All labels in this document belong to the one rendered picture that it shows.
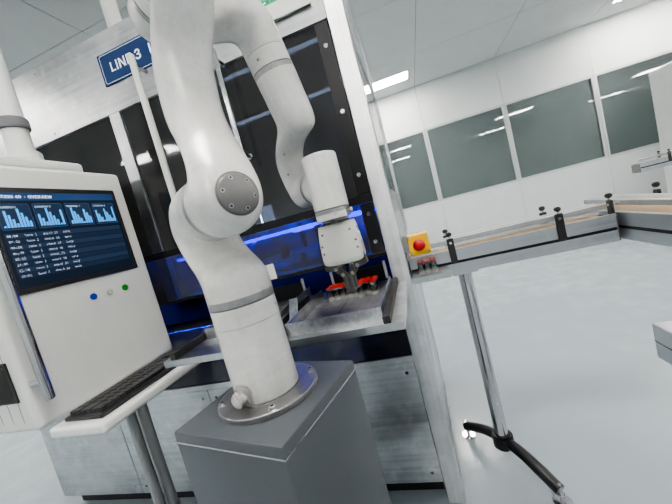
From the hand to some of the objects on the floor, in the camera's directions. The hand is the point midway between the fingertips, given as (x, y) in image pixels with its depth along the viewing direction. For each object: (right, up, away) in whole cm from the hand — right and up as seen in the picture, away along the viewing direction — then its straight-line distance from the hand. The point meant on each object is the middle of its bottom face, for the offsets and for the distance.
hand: (351, 283), depth 78 cm
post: (+43, -87, +46) cm, 108 cm away
